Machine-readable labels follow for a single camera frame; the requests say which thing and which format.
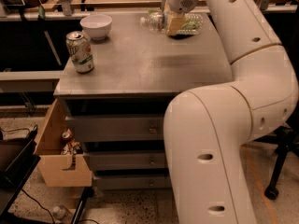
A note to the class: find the white bowl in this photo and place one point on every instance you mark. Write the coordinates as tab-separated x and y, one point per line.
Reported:
96	26

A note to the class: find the red can in box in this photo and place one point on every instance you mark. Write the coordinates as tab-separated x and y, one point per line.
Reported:
67	137

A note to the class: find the middle grey drawer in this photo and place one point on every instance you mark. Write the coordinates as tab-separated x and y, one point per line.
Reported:
125	160

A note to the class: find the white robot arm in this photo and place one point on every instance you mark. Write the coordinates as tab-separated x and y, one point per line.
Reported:
205	127

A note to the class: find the grey drawer cabinet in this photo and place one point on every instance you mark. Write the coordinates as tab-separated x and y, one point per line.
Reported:
137	72

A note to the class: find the wooden box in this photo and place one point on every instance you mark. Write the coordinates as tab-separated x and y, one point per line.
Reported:
60	165

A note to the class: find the green chip bag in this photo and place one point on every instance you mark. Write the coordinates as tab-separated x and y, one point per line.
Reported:
162	22

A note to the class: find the black office chair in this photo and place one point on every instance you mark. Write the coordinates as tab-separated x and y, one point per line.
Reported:
286	140

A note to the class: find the bottom grey drawer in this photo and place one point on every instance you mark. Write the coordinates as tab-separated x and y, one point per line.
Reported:
132	182

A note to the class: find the green soda can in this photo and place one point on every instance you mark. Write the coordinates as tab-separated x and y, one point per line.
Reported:
80	51

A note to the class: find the top grey drawer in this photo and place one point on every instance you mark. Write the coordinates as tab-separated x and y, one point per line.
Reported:
113	128

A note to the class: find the black cart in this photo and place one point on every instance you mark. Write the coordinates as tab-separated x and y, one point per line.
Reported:
17	161

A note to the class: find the bottle on floor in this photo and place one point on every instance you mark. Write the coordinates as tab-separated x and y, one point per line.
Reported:
61	213

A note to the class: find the grey drawer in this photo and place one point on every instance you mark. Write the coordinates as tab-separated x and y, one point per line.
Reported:
132	182
113	128
125	160

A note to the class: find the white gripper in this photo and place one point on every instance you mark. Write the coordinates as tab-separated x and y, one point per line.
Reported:
183	0

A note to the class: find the clear plastic water bottle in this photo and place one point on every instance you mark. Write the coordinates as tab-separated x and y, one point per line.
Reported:
156	21

